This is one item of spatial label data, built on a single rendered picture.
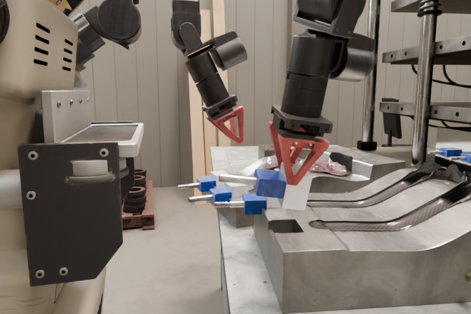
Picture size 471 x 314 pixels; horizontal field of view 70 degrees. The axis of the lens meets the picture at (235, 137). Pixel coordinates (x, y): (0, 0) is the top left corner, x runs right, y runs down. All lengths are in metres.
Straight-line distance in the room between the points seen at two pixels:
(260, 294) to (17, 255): 0.33
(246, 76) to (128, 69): 1.31
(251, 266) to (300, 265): 0.15
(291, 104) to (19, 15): 0.33
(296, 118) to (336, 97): 3.98
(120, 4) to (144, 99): 3.16
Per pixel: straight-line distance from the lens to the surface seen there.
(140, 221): 2.88
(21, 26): 0.42
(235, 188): 0.78
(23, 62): 0.42
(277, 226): 0.58
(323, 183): 0.85
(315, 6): 0.46
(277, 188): 0.50
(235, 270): 0.61
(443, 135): 1.50
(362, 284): 0.53
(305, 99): 0.46
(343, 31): 0.45
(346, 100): 4.50
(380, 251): 0.52
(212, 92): 0.72
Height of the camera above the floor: 1.10
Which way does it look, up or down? 8 degrees down
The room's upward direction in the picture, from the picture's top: straight up
